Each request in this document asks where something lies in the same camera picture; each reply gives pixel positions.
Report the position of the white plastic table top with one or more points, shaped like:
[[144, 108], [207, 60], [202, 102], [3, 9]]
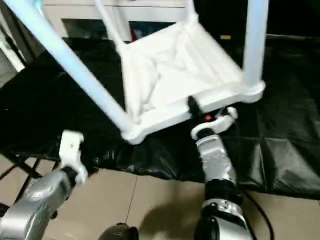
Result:
[[175, 70]]

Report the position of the white plastic table leg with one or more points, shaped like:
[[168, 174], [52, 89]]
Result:
[[62, 62], [190, 10], [111, 22], [255, 45]]

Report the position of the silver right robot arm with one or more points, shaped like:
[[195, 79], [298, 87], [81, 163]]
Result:
[[217, 162]]

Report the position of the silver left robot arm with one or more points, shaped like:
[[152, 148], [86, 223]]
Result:
[[37, 200]]

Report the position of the black mat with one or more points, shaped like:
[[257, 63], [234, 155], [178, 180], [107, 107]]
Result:
[[275, 150]]

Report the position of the black box with beige label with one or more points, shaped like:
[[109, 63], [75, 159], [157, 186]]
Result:
[[225, 37]]

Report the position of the white cabinet with glass doors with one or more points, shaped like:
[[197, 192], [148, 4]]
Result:
[[87, 12]]

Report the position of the dark robot foot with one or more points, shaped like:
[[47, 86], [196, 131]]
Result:
[[120, 232]]

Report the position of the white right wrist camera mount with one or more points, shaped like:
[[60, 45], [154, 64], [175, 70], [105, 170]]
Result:
[[220, 122]]

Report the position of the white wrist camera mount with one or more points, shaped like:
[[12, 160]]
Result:
[[72, 150], [220, 122]]

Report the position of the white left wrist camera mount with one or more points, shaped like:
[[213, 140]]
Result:
[[72, 150]]

